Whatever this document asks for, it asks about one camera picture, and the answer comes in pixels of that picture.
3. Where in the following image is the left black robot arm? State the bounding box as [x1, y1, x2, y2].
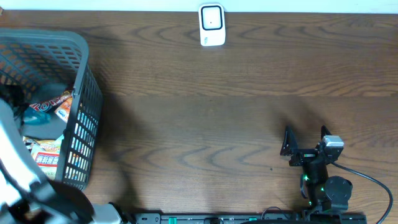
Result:
[1, 85, 129, 223]

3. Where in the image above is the blue mouthwash bottle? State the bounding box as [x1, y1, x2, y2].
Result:
[22, 107, 51, 125]

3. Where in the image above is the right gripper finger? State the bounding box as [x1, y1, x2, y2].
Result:
[321, 125, 331, 140]
[280, 126, 298, 156]

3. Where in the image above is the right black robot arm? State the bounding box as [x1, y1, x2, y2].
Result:
[280, 126, 353, 220]

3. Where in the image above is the orange chocolate bar wrapper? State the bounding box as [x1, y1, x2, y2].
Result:
[29, 90, 72, 113]

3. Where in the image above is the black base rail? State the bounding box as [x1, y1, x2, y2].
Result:
[133, 211, 367, 224]

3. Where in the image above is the white barcode scanner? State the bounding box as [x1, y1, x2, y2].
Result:
[198, 3, 226, 47]

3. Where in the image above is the small orange snack box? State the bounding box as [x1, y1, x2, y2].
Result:
[55, 97, 73, 123]

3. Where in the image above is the cream snack bag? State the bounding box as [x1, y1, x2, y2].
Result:
[23, 135, 64, 180]

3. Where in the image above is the grey plastic shopping basket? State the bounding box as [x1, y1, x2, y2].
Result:
[1, 28, 103, 190]

